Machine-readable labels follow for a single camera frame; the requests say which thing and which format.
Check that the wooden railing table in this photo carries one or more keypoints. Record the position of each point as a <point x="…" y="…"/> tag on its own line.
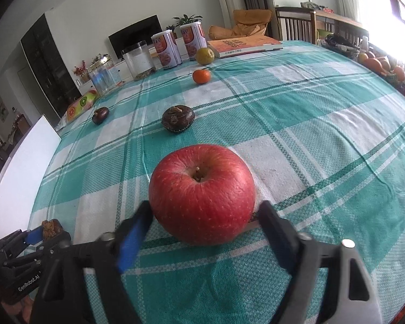
<point x="297" y="23"/>

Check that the pink and white can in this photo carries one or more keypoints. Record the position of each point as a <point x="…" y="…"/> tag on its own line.
<point x="193" y="40"/>
<point x="167" y="50"/>

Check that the dark basket of clutter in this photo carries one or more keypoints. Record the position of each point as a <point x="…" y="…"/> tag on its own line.
<point x="339" y="42"/>

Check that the large red apple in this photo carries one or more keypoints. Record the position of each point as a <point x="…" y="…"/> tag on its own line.
<point x="202" y="202"/>

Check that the bowl of mixed fruit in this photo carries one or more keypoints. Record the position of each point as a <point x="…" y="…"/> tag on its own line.
<point x="374" y="64"/>

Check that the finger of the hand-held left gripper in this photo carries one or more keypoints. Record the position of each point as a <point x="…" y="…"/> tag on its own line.
<point x="55" y="243"/>
<point x="33" y="237"/>

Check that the teal plaid tablecloth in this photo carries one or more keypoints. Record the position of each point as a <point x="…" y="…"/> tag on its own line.
<point x="307" y="141"/>

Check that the black display cabinet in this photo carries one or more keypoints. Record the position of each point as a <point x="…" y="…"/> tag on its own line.
<point x="50" y="67"/>

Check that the black television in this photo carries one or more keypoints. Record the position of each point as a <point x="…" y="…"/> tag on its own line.
<point x="135" y="35"/>

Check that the leafy potted plant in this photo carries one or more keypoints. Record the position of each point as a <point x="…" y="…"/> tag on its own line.
<point x="99" y="59"/>

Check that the window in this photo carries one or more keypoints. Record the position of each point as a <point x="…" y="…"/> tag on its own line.
<point x="391" y="13"/>

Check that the large green potted plant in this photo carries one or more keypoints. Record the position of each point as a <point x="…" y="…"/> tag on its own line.
<point x="187" y="18"/>

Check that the clear jar with black lid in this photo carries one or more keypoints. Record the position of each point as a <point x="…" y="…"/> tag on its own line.
<point x="138" y="60"/>

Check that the covered standing air conditioner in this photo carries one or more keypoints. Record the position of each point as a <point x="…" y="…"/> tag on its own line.
<point x="224" y="3"/>

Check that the orange book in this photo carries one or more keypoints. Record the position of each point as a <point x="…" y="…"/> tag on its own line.
<point x="243" y="45"/>

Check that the small orange tangerine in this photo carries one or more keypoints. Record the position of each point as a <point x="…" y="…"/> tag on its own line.
<point x="201" y="76"/>

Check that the fruit print packet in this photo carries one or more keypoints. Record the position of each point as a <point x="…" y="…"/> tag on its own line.
<point x="81" y="105"/>

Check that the glass jar with metal lid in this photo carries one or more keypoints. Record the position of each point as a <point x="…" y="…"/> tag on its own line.
<point x="101" y="79"/>

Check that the dark purple mangosteen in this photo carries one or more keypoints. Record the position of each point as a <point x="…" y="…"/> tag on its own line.
<point x="100" y="115"/>
<point x="178" y="118"/>

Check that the white cardboard box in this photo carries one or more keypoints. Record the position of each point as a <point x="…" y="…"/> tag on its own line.
<point x="20" y="175"/>

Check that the sweet potato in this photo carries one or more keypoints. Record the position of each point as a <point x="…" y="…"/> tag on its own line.
<point x="50" y="227"/>

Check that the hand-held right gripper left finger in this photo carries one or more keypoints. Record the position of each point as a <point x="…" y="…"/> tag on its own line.
<point x="131" y="239"/>

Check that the yellow-green apple far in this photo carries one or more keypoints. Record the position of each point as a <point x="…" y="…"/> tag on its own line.
<point x="205" y="55"/>

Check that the small dark potted plant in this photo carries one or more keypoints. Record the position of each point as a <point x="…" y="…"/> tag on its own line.
<point x="171" y="30"/>

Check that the red flower arrangement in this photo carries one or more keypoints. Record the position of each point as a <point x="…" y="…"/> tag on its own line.
<point x="81" y="71"/>

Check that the orange lounge chair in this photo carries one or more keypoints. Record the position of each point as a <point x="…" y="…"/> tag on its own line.
<point x="246" y="22"/>

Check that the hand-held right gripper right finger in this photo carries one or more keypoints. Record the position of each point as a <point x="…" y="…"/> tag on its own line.
<point x="273" y="229"/>

